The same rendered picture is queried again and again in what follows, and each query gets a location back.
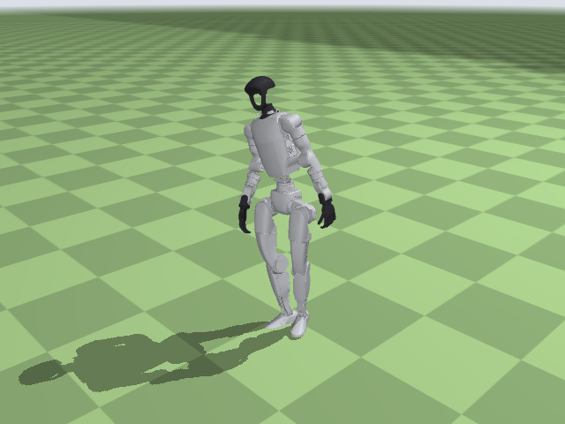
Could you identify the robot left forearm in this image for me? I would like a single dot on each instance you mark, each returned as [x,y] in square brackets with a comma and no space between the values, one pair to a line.
[319,183]

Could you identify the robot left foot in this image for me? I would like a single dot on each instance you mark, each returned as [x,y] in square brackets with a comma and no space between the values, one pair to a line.
[299,326]

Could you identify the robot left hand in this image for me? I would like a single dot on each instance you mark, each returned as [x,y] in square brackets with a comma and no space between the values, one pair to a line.
[328,211]

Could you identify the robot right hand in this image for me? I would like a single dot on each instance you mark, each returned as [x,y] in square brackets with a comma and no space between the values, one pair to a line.
[242,213]

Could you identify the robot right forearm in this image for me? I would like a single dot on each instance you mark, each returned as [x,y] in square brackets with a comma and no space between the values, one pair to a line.
[250,186]

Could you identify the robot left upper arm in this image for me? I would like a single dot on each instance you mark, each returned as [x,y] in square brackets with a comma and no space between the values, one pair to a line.
[293,124]

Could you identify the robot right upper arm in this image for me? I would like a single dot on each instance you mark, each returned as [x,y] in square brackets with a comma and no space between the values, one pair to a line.
[255,164]

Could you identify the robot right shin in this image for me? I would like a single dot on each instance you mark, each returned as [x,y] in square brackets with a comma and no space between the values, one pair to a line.
[280,283]

